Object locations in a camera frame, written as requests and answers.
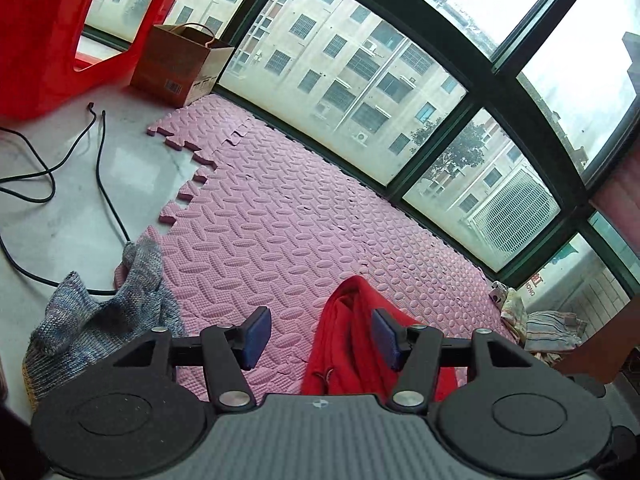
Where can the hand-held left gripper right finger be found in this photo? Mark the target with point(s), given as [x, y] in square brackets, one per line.
[387, 337]

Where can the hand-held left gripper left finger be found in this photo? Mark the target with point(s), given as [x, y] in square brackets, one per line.
[257, 335]

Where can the red garment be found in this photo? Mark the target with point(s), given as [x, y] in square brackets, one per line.
[345, 340]

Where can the small white toy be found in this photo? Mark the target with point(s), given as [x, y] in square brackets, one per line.
[497, 294]

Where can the pink foam puzzle mat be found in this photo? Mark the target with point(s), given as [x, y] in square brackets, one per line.
[280, 210]

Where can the floral cloth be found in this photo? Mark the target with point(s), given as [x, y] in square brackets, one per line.
[514, 312]

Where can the grey knitted sweater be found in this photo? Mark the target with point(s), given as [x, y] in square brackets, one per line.
[100, 325]

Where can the striped cloth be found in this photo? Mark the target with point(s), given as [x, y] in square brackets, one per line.
[552, 330]

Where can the white window grille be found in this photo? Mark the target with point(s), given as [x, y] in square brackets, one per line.
[515, 215]

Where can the green tree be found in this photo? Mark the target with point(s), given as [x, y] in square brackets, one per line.
[460, 155]

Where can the brown wooden furniture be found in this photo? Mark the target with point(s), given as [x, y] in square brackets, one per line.
[605, 350]

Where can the beige apartment building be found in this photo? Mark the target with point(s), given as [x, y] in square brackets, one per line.
[345, 55]

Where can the brown cardboard box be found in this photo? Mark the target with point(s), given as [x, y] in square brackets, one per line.
[170, 60]

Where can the red plastic stool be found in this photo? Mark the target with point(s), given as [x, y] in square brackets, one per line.
[45, 25]

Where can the dark green window frame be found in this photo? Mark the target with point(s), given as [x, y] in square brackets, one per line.
[480, 90]

